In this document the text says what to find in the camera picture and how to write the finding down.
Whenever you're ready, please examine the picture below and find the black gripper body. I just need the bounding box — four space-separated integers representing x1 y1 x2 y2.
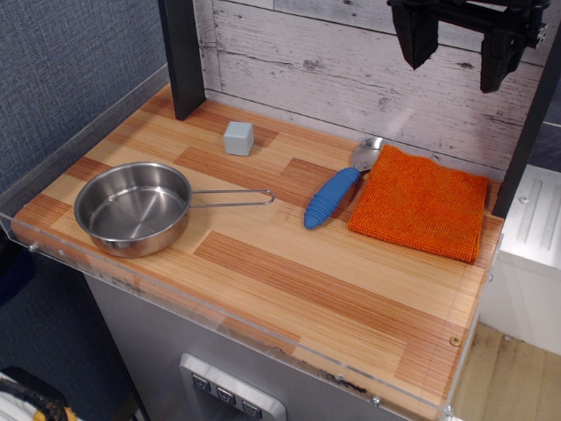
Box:
387 1 550 48

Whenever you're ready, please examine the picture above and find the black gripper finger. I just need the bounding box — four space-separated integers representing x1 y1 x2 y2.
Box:
480 28 525 93
391 4 439 69

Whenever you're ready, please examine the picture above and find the blue handled metal spoon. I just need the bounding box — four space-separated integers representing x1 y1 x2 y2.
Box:
303 137 386 230

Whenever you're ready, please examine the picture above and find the orange folded cloth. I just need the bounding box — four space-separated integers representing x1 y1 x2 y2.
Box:
348 145 489 263

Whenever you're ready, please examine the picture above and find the grey plastic cube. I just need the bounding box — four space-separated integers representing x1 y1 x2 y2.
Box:
224 121 254 156

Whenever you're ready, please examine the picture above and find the white side cabinet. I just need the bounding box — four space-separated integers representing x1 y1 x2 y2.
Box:
479 165 560 354

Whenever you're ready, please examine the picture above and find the clear acrylic table guard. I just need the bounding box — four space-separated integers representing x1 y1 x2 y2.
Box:
6 70 503 420

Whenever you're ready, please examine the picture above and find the silver button control panel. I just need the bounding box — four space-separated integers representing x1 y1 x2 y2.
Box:
179 353 288 420

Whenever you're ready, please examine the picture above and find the dark right vertical post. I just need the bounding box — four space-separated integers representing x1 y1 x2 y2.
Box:
493 29 560 218

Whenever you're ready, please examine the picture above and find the dark vertical post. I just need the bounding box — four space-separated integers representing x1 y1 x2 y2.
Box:
493 29 560 218
158 0 206 120

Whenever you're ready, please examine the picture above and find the dark left vertical post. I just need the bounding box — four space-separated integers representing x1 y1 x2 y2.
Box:
158 0 206 120

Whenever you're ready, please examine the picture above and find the steel pan with wire handle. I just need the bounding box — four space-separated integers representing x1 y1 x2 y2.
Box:
74 162 275 258

